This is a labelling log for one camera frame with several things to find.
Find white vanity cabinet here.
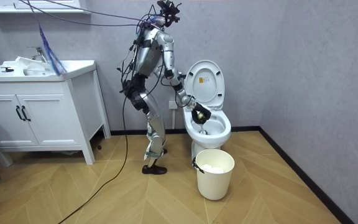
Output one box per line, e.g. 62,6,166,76
0,59,112,167

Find cable bundle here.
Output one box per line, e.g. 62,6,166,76
17,0,155,77

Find robot body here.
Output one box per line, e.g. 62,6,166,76
116,0,183,94

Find robot legs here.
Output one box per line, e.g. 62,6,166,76
122,74,169,175

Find white toilet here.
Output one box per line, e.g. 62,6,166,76
181,59,232,160

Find chrome faucet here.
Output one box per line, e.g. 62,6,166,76
27,46,48,63

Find cream waste bin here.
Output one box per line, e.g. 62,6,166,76
194,148,236,202

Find white crumpled cloth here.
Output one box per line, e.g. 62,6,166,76
14,55,48,72

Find black floor cable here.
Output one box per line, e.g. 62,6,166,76
57,93,131,224

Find white toilet brush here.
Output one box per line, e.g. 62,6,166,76
196,111,208,135

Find black bin strap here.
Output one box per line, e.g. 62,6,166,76
191,156,205,174

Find white wall shelf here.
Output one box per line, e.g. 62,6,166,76
0,0,91,15

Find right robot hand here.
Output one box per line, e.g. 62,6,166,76
191,102,213,125

